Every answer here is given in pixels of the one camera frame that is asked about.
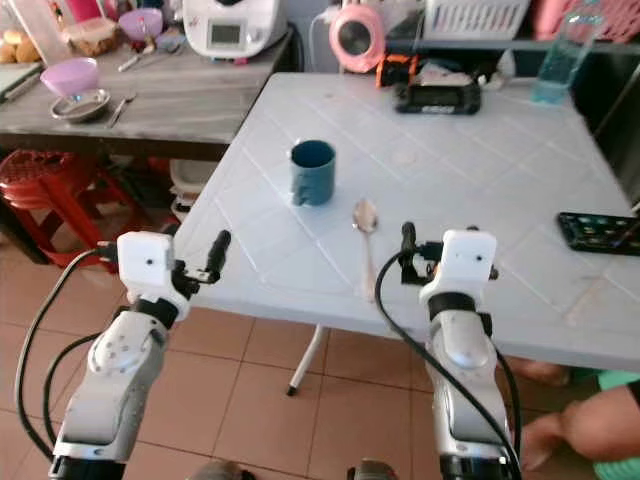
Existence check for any white plastic basket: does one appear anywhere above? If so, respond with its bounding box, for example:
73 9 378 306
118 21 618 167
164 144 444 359
422 0 531 42

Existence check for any large purple plastic bowl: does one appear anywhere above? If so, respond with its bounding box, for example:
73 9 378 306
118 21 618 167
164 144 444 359
40 57 101 99

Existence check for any small purple plastic bowl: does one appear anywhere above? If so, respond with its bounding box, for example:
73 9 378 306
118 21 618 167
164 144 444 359
118 8 164 41

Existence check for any stainless steel plate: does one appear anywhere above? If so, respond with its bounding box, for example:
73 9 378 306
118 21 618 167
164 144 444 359
50 89 111 124

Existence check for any black patterned phone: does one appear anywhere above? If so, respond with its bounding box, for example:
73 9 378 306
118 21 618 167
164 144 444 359
557 211 640 255

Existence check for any short black left arm cable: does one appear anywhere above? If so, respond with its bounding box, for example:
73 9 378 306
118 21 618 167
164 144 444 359
42 333 103 447

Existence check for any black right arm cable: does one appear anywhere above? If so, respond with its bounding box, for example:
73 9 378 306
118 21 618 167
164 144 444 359
374 248 526 480

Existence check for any red plastic stool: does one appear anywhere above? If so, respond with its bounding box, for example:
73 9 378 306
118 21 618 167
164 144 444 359
0 150 146 266

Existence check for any white kitchen appliance with screen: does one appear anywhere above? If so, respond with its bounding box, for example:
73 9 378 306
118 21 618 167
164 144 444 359
183 0 291 58

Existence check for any orange and black device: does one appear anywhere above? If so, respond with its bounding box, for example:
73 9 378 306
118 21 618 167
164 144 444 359
375 52 421 89

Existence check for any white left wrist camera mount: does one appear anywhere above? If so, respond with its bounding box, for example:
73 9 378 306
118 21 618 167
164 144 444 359
117 231 183 304

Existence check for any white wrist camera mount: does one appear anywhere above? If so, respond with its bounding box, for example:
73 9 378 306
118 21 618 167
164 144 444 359
422 229 499 299
117 231 183 304

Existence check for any pink plastic basket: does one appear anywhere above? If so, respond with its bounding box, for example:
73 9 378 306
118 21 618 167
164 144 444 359
532 0 640 43

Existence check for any flat black electronic device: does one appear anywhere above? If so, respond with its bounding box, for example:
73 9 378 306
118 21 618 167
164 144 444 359
394 82 483 115

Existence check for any long black left arm cable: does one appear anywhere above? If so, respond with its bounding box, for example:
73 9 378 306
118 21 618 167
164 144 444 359
14 247 121 463

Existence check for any metal fork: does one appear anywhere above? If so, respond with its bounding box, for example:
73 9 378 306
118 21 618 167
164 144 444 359
108 94 138 129
117 40 166 73

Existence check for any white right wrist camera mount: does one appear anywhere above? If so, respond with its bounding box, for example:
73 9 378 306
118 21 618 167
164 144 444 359
422 229 499 299

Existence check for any clear blue plastic container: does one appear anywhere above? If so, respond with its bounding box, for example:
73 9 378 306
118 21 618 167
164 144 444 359
530 12 606 106

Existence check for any grey wood-grain table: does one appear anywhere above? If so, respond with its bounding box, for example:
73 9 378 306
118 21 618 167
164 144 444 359
0 40 296 161

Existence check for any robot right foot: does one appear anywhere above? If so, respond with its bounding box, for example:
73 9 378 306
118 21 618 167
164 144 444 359
350 460 401 480

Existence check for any tall clear plastic container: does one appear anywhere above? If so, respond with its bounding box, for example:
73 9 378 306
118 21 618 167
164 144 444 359
5 0 76 66

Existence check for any metal spoon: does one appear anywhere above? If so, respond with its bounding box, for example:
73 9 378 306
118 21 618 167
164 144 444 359
352 198 381 303

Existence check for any white plastic table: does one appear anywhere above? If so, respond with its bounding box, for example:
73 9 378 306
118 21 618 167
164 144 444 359
172 72 640 398

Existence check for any round pink appliance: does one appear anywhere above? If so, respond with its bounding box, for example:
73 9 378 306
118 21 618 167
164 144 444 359
328 3 387 74

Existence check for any seated person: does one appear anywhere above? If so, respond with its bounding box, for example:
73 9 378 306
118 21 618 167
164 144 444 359
510 358 640 480

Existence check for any blue ceramic mug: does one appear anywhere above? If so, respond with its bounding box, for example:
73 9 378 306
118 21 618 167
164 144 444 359
289 139 337 208

